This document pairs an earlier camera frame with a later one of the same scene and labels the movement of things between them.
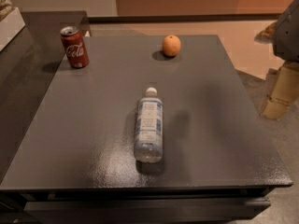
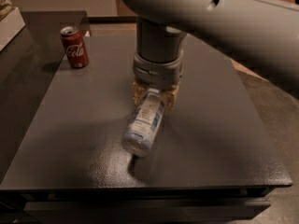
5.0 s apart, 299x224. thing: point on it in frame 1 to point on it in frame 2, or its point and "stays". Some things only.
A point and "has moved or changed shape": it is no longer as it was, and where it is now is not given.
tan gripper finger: [282, 86] to [163, 75]
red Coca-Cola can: [75, 47] stays
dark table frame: [136, 204] stays
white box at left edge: [10, 28] stays
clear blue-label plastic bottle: [149, 131] has moved or changed shape
